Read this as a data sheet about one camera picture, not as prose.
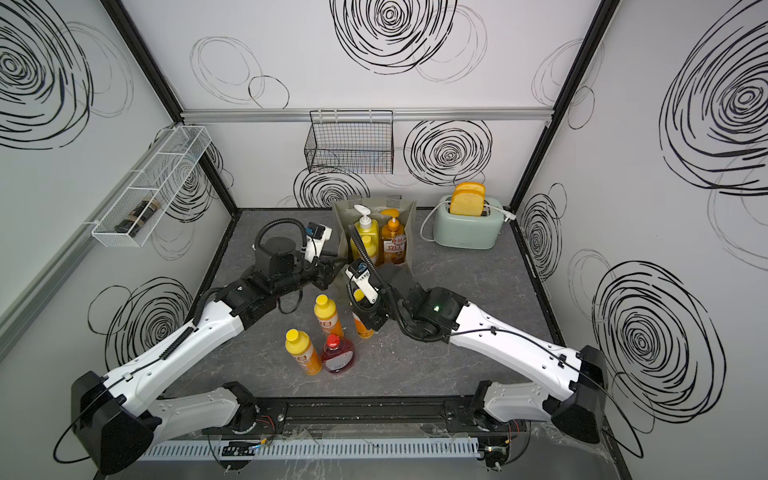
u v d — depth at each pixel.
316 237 0.62
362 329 0.83
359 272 0.59
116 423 0.37
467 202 0.96
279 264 0.54
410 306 0.51
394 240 0.89
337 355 0.70
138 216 0.67
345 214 0.85
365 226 0.85
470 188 0.96
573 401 0.38
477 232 1.02
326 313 0.72
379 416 0.76
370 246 0.83
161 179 0.74
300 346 0.66
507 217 0.97
